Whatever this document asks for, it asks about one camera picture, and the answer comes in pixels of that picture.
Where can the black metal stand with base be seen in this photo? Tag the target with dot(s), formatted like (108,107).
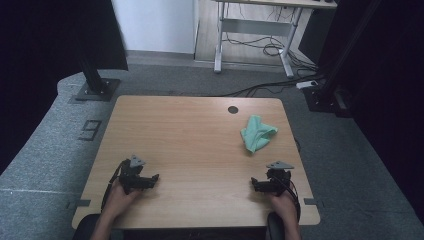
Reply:
(95,83)

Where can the person's leg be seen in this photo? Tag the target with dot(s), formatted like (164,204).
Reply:
(85,228)
(275,226)

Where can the black box under desk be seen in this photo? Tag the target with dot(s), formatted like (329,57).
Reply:
(315,35)

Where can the person's left hand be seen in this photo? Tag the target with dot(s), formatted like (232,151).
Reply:
(120,201)

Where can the black round table grommet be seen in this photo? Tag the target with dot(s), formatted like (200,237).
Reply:
(233,109)

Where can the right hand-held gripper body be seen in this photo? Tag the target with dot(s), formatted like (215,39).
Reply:
(278,181)

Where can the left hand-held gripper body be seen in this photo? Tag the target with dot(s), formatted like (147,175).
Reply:
(133,180)

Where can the person's right hand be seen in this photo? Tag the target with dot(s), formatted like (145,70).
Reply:
(283,205)

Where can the black curtain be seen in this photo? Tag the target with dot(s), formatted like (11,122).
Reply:
(50,66)
(393,100)

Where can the white metal desk frame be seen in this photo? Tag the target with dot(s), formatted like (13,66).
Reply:
(256,26)

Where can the mint green microfibre cloth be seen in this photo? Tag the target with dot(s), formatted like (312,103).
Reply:
(257,135)

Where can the black slanted stand with base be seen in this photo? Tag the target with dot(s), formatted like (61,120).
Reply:
(328,93)

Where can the person's left leg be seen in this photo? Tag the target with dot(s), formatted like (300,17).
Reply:
(85,228)

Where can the person's right leg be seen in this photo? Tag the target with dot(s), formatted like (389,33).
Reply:
(275,226)

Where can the white power strip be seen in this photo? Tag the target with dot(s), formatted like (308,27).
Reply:
(307,84)

